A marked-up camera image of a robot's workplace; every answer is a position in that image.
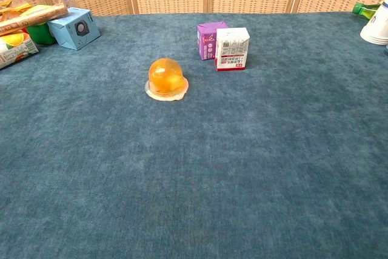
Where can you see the orange jelly cup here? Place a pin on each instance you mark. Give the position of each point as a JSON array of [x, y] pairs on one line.
[[166, 79]]

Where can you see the blue-green tablecloth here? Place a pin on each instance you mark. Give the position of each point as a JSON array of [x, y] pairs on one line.
[[194, 150]]

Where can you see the purple carton box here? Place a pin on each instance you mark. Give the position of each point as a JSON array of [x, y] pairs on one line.
[[206, 42]]

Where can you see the white red carton box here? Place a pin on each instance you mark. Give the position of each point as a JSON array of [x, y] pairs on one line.
[[232, 49]]

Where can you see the light blue speaker box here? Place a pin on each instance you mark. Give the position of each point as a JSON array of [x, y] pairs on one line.
[[75, 30]]

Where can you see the green round object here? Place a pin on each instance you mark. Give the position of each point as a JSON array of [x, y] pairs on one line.
[[40, 34]]

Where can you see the orange juice carton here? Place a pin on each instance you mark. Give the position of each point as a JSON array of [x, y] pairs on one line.
[[15, 48]]

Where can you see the brown bread package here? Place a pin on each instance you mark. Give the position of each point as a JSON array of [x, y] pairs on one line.
[[27, 18]]

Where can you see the green plastic bottle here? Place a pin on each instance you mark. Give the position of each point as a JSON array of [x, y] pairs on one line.
[[365, 10]]

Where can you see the white paper cup stack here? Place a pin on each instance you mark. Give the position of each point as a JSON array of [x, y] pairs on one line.
[[377, 27]]

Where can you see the orange snack bag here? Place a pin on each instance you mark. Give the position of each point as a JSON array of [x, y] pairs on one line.
[[10, 2]]

